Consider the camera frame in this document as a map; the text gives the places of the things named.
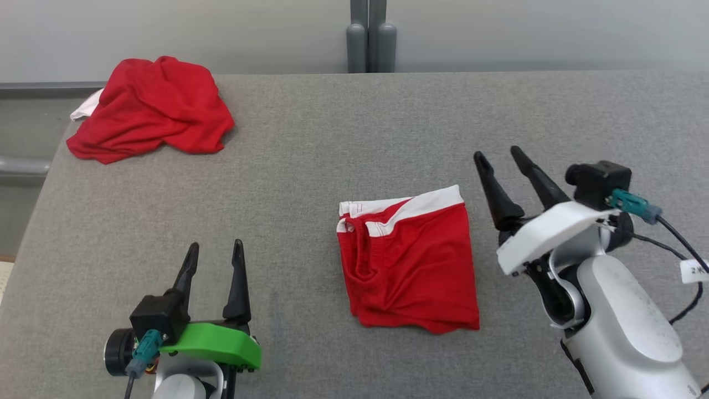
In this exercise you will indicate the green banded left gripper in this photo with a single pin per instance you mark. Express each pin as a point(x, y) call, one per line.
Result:
point(219, 341)

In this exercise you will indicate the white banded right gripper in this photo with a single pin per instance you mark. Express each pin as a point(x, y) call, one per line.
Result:
point(548, 230)

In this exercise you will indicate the red shorts with white band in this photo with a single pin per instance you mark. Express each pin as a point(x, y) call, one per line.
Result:
point(410, 260)

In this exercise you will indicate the red basketball jersey white sleeve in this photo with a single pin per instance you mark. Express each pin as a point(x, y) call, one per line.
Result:
point(149, 105)

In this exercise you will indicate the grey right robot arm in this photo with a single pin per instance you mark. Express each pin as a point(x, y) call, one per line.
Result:
point(626, 327)

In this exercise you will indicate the grey rounded tube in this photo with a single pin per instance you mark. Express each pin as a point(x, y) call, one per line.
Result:
point(22, 166)

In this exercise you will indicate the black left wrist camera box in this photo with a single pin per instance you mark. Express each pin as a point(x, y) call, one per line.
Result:
point(158, 313)

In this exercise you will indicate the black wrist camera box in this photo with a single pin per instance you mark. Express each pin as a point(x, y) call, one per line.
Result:
point(158, 313)
point(598, 183)

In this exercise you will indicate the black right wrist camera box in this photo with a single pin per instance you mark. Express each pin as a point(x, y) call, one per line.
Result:
point(598, 183)

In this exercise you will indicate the grey metal post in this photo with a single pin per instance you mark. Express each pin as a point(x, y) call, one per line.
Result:
point(371, 39)

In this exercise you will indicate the grey metal frame bracket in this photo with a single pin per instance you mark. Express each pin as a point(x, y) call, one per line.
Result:
point(50, 88)

